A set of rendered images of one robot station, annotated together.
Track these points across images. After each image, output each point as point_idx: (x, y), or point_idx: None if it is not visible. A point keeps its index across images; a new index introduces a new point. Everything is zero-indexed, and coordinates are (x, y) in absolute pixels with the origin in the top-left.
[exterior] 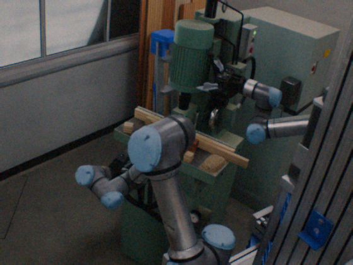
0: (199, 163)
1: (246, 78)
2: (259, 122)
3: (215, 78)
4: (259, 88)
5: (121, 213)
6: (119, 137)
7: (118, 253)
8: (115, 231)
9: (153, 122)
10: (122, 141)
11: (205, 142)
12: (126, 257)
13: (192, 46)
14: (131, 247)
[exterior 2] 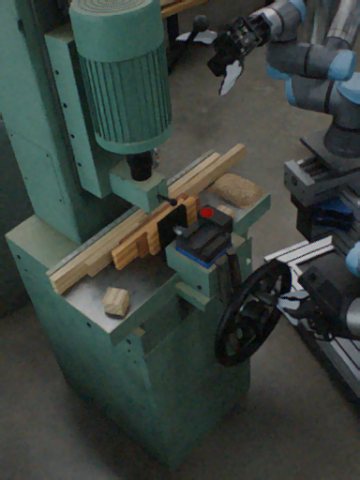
0: (233, 207)
1: (255, 16)
2: (336, 49)
3: (247, 49)
4: (283, 11)
5: (70, 466)
6: (124, 331)
7: (178, 476)
8: (118, 479)
9: (120, 249)
10: (131, 329)
11: (187, 187)
12: (187, 462)
13: (161, 37)
14: (186, 442)
